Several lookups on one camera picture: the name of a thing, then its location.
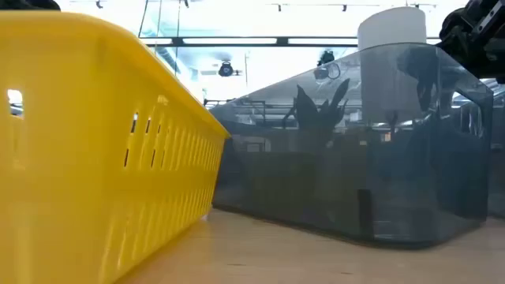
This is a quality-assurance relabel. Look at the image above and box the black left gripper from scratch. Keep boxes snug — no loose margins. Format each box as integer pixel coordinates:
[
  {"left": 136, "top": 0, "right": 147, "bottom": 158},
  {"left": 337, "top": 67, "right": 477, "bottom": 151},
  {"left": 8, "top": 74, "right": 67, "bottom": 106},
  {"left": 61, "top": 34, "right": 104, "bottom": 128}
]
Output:
[{"left": 0, "top": 0, "right": 62, "bottom": 12}]

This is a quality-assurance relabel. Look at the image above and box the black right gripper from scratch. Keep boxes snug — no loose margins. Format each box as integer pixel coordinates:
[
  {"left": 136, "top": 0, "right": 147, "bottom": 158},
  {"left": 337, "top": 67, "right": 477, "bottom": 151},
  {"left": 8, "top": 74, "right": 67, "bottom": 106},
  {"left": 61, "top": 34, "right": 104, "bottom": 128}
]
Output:
[{"left": 436, "top": 0, "right": 505, "bottom": 84}]

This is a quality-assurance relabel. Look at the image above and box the yellow plastic basket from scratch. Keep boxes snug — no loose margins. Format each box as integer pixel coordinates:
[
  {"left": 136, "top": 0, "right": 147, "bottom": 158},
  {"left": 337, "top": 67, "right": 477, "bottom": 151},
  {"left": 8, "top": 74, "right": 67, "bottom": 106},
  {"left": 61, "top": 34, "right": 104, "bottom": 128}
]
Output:
[{"left": 0, "top": 10, "right": 231, "bottom": 284}]

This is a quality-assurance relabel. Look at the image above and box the white-shade lamp with wooden base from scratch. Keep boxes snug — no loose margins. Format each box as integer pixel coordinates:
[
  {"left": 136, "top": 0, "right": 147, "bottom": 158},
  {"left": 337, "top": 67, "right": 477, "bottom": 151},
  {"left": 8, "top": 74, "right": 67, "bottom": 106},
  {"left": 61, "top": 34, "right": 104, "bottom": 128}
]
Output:
[{"left": 357, "top": 6, "right": 428, "bottom": 51}]

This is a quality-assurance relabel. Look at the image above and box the snake plant in white pot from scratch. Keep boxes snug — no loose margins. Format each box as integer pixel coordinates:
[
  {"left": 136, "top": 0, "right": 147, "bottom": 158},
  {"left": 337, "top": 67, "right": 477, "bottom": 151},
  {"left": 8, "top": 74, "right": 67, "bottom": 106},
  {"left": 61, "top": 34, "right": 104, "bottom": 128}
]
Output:
[{"left": 282, "top": 77, "right": 351, "bottom": 153}]

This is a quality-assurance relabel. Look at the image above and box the black overhead rig bar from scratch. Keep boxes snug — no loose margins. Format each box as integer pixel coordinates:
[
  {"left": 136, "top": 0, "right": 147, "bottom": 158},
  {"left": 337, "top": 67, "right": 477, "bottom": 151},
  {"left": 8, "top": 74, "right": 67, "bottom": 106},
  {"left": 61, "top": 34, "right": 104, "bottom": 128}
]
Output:
[{"left": 137, "top": 35, "right": 441, "bottom": 49}]

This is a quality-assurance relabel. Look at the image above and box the thin black cable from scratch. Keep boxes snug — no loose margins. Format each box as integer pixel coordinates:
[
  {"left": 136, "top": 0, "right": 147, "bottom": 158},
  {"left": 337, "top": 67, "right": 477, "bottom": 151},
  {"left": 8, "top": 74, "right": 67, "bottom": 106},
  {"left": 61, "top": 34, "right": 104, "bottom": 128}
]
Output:
[{"left": 137, "top": 0, "right": 150, "bottom": 39}]

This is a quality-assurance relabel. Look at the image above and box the black ceiling camera with cable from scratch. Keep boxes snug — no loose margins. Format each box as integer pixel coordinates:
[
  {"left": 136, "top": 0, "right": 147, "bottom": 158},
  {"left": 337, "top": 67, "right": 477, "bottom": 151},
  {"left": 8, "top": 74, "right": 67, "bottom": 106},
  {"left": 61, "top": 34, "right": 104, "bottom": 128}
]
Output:
[{"left": 316, "top": 49, "right": 336, "bottom": 67}]

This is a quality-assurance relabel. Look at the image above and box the black round ceiling camera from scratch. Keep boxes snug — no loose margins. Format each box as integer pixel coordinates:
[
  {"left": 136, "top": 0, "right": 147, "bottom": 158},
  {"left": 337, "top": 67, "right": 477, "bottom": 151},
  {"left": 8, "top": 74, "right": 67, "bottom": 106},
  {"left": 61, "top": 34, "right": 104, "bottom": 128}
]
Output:
[{"left": 218, "top": 60, "right": 242, "bottom": 78}]

